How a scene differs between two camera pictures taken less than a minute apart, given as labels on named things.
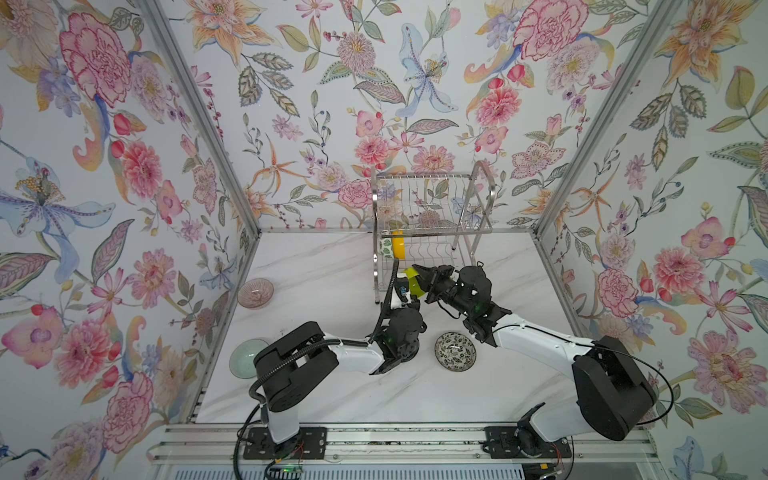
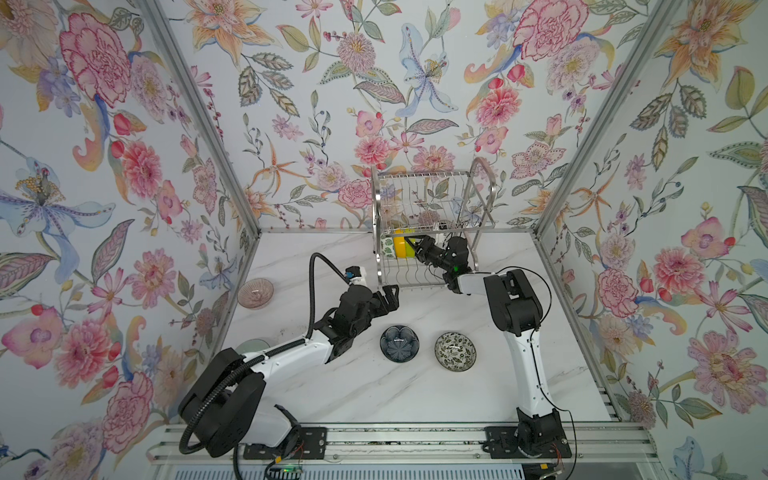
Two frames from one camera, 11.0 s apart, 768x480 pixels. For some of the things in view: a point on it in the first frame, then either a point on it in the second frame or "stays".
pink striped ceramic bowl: (255, 293) stays
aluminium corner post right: (659, 19) stays
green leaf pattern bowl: (386, 248) stays
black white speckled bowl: (455, 351) stays
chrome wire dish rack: (428, 218) stays
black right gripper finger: (432, 278) → (422, 245)
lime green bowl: (414, 286) → (409, 249)
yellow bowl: (398, 245) stays
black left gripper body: (395, 294) → (377, 299)
